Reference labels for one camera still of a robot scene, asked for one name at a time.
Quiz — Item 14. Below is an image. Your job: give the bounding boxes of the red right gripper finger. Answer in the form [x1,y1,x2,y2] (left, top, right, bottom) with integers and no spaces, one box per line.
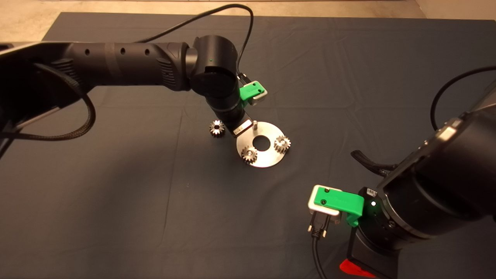
[339,260,374,279]

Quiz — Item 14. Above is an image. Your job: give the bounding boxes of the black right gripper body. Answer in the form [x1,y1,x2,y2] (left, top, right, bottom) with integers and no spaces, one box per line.
[346,227,400,279]

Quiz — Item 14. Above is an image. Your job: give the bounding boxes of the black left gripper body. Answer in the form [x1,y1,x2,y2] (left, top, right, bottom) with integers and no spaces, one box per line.
[232,112,254,138]

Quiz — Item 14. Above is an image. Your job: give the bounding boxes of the steel planetary gear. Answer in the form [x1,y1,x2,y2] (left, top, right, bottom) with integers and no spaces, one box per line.
[210,120,226,138]
[274,136,291,153]
[241,146,258,164]

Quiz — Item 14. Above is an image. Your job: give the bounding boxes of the round metal carrier plate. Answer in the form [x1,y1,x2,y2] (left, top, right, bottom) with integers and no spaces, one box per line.
[236,121,290,168]

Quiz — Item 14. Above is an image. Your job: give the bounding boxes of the dark grey table cloth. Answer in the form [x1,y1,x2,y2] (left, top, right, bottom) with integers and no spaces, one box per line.
[0,12,496,279]

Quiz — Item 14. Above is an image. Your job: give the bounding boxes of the green left camera mount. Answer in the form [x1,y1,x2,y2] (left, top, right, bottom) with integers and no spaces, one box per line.
[239,82,265,106]

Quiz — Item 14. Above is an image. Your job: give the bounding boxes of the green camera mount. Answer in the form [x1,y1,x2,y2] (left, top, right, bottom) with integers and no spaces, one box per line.
[239,82,265,106]
[313,186,365,227]

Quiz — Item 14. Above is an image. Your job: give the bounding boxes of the silver left camera box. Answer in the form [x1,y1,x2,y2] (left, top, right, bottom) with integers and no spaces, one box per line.
[248,81,268,106]

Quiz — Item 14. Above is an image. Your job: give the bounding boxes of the silver camera box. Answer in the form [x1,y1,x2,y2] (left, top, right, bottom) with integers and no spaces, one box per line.
[248,81,268,106]
[307,184,341,224]

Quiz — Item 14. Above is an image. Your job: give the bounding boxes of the green right camera mount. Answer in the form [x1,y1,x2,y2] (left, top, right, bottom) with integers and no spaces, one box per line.
[313,186,365,227]

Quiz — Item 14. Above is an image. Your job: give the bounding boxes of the silver right camera box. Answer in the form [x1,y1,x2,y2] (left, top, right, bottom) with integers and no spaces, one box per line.
[307,184,341,224]

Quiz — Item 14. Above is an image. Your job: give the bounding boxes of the braided black right arm cable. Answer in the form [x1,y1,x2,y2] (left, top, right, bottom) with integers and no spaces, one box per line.
[351,150,398,177]

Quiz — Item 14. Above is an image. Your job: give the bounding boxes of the braided black arm cable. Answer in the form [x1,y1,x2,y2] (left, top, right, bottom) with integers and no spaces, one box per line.
[0,62,96,142]
[351,150,398,177]

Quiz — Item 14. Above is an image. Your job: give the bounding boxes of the smooth black left camera cable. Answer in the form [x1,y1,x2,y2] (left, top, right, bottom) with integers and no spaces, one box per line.
[134,4,254,84]

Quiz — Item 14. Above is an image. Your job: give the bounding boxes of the braided black left arm cable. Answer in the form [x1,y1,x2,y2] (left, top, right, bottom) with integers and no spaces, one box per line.
[0,62,96,142]

